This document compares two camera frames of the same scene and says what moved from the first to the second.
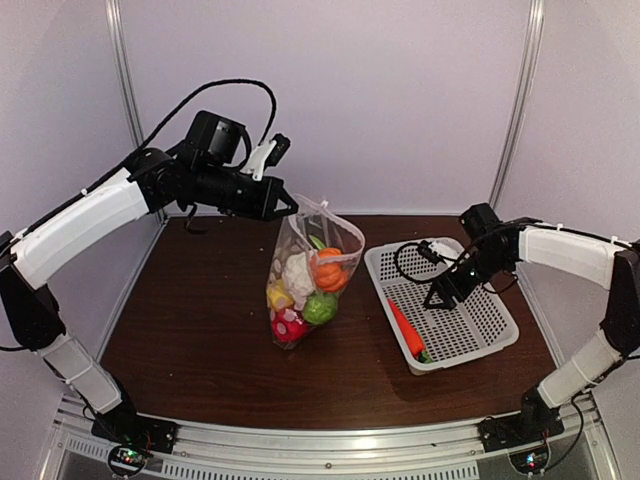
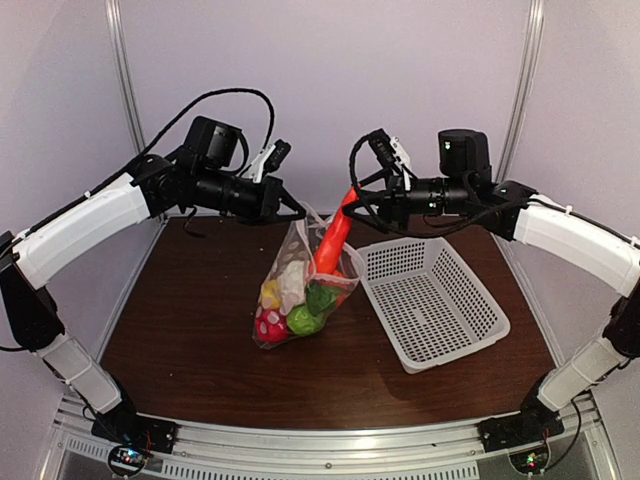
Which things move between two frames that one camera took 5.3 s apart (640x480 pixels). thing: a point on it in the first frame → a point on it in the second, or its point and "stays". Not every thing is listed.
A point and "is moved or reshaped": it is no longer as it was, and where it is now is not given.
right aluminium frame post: x=531 y=42 stays
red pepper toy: x=287 y=326 → x=271 y=325
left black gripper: x=263 y=208 stays
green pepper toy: x=320 y=308 → x=302 y=322
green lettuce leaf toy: x=425 y=358 → x=320 y=298
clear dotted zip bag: x=317 y=255 is moved or reshaped
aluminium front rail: x=581 y=446 stays
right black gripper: x=455 y=286 → x=394 y=193
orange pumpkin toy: x=330 y=267 → x=344 y=286
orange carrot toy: x=407 y=329 → x=330 y=247
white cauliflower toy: x=298 y=278 is moved or reshaped
